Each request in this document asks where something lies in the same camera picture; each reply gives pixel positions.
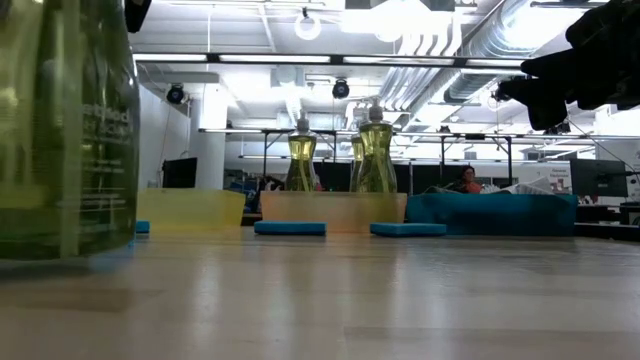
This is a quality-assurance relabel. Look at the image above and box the person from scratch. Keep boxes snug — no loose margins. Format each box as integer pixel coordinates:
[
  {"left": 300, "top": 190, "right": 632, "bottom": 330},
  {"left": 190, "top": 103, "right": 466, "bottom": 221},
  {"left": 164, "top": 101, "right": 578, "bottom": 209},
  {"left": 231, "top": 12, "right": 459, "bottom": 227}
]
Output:
[{"left": 447, "top": 165, "right": 484, "bottom": 195}]

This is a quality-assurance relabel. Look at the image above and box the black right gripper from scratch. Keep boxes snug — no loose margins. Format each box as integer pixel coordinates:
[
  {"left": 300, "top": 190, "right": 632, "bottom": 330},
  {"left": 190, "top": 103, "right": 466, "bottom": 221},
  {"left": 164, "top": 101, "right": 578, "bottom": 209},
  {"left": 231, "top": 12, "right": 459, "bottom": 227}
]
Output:
[{"left": 497, "top": 0, "right": 640, "bottom": 132}]

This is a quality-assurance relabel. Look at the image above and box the white ring light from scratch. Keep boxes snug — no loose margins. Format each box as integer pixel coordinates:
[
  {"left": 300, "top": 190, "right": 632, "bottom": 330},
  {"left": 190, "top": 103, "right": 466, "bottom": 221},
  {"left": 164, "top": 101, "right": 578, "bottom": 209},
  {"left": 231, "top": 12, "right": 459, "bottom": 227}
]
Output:
[{"left": 293, "top": 12, "right": 323, "bottom": 42}]

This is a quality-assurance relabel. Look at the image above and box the overhead LED light bar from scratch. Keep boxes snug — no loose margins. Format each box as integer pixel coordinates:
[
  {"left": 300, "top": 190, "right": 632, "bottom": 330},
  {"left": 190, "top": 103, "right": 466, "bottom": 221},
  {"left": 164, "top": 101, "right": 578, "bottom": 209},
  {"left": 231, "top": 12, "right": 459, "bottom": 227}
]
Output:
[{"left": 132, "top": 52, "right": 526, "bottom": 69}]

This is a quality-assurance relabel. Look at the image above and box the clear yellow dish soap bottle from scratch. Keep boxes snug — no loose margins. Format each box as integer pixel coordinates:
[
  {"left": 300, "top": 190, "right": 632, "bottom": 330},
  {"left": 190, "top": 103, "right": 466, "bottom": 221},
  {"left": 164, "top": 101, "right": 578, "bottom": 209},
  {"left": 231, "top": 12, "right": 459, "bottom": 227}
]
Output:
[
  {"left": 0, "top": 0, "right": 142, "bottom": 261},
  {"left": 284, "top": 110, "right": 319, "bottom": 193},
  {"left": 355, "top": 97, "right": 399, "bottom": 195},
  {"left": 348, "top": 107, "right": 366, "bottom": 194}
]

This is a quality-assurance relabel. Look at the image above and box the white sign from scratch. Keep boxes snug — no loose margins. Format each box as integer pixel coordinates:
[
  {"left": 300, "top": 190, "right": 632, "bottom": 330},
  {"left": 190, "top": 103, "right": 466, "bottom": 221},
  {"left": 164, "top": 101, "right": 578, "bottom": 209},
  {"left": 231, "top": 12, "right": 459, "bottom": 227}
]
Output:
[{"left": 547, "top": 164, "right": 572, "bottom": 194}]

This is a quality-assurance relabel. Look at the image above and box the teal plastic bin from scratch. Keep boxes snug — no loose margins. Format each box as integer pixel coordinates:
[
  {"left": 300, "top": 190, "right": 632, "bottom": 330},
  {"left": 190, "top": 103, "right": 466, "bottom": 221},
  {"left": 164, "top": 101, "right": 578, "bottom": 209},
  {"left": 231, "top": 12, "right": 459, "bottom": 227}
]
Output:
[{"left": 405, "top": 192, "right": 580, "bottom": 238}]

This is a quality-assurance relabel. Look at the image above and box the orange translucent plastic bin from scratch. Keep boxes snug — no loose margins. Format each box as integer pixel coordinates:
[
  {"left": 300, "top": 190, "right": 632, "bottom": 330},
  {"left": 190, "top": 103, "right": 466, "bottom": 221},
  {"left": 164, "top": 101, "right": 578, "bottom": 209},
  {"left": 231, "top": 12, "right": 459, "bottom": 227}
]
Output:
[{"left": 259, "top": 190, "right": 409, "bottom": 234}]

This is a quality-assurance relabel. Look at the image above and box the black computer monitor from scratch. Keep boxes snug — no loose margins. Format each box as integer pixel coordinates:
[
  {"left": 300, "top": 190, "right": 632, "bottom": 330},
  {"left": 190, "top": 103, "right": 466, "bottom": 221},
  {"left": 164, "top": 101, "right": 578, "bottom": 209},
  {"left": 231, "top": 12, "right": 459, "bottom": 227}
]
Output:
[
  {"left": 162, "top": 157, "right": 199, "bottom": 190},
  {"left": 569, "top": 158, "right": 630, "bottom": 198}
]

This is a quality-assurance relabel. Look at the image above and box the black frame stand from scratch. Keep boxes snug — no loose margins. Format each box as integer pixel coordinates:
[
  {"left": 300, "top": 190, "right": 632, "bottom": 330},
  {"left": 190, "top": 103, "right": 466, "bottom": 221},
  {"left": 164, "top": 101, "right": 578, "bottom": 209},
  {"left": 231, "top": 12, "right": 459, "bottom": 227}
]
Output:
[{"left": 439, "top": 132, "right": 514, "bottom": 194}]

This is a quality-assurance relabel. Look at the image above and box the yellow translucent plastic bin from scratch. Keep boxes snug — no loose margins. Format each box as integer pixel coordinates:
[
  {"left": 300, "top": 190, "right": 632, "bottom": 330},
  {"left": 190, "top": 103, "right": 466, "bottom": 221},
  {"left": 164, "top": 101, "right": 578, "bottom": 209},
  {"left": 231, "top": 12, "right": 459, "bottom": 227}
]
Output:
[{"left": 135, "top": 187, "right": 247, "bottom": 232}]

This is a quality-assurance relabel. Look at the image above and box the silver ceiling duct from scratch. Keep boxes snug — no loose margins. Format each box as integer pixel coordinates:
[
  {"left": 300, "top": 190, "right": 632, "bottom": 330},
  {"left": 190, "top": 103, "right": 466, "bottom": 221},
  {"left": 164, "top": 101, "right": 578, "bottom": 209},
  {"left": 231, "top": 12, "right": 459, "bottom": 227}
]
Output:
[{"left": 379, "top": 0, "right": 571, "bottom": 111}]

